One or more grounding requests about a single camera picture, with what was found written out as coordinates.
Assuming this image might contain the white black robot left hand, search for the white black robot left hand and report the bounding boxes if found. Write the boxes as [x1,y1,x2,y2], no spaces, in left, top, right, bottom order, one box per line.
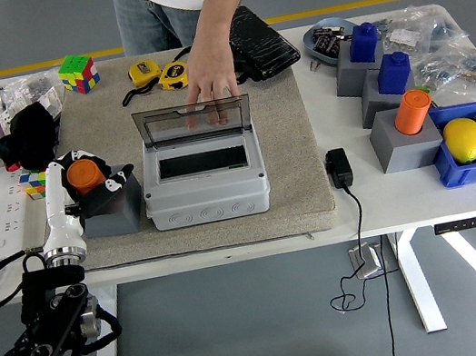
[26,139,148,255]

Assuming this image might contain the person's left hand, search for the person's left hand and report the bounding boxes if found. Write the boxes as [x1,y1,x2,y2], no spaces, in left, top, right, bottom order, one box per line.
[172,35,249,134]

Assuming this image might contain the orange cylindrical battery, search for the orange cylindrical battery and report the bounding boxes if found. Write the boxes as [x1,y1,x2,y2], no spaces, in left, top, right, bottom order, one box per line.
[64,155,109,199]
[389,86,437,138]

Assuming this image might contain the smoky transparent hinged lid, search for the smoky transparent hinged lid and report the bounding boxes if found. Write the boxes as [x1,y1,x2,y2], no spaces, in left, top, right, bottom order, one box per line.
[130,92,256,154]

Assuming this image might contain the grey plastic junction box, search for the grey plastic junction box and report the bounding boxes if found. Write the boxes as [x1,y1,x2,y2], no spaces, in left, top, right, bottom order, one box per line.
[135,130,275,235]

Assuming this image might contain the yellow tape measure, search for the yellow tape measure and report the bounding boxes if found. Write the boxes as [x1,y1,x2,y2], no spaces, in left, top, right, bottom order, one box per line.
[115,57,169,107]
[155,58,195,94]

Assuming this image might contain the small Rubik's cube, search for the small Rubik's cube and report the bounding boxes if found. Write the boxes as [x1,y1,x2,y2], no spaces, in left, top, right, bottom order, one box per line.
[16,165,53,203]

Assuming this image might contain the white power strip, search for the white power strip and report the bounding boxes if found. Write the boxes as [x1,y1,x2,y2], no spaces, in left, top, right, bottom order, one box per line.
[0,163,47,263]

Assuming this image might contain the grey cube holder round socket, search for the grey cube holder round socket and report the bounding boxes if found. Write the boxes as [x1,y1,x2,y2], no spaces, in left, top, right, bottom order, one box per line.
[71,161,151,243]
[364,100,448,177]

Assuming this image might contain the black cloth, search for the black cloth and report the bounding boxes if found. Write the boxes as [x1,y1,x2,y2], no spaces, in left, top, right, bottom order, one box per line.
[0,98,67,177]

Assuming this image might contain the grey-brown mat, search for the grey-brown mat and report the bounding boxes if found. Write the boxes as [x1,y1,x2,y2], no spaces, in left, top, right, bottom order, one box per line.
[11,26,341,281]

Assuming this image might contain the blue-grey dish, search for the blue-grey dish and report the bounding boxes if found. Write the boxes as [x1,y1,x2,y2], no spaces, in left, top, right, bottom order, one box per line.
[299,12,367,71]

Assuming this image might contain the small white plastic part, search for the small white plastic part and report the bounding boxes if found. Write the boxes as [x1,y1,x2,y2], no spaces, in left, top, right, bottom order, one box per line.
[36,85,66,121]

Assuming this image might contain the clear bags small parts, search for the clear bags small parts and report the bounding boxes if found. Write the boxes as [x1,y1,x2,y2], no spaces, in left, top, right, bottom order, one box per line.
[0,68,72,133]

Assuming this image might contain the large Rubik's cube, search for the large Rubik's cube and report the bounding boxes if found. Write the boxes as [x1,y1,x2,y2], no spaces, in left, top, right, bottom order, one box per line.
[55,49,104,99]

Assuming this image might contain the black table control panel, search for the black table control panel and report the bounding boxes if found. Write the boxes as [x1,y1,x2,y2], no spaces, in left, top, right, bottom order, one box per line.
[432,216,476,236]

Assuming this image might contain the blue plastic block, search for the blue plastic block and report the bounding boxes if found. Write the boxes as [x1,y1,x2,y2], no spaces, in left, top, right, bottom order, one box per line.
[372,49,417,99]
[344,20,386,65]

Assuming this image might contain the black power adapter plug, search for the black power adapter plug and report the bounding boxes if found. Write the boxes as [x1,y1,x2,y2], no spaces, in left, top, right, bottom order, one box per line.
[322,145,356,191]

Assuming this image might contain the silver metal floor device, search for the silver metal floor device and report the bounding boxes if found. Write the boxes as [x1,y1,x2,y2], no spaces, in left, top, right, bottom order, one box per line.
[346,242,385,282]

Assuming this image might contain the clear bag white label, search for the clear bag white label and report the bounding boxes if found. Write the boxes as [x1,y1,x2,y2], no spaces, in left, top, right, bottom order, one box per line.
[376,2,447,61]

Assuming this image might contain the yellow lemon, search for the yellow lemon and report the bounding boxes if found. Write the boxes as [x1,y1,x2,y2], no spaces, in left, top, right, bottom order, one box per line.
[440,115,476,168]

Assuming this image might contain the clear bag blue components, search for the clear bag blue components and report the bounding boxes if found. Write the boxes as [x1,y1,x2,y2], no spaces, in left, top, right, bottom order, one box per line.
[424,10,475,60]

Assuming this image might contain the large clear bag of components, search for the large clear bag of components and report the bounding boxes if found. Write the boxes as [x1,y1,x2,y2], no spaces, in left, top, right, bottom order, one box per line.
[409,41,476,113]

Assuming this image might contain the black pouch with strap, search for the black pouch with strap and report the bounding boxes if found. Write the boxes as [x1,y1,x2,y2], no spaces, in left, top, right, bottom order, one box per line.
[166,0,305,97]

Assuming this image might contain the black table power cable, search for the black table power cable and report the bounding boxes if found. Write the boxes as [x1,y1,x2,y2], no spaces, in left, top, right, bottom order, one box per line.
[369,232,418,356]

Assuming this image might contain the black adapter cord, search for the black adapter cord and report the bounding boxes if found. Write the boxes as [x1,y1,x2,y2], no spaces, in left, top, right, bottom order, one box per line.
[310,182,382,315]

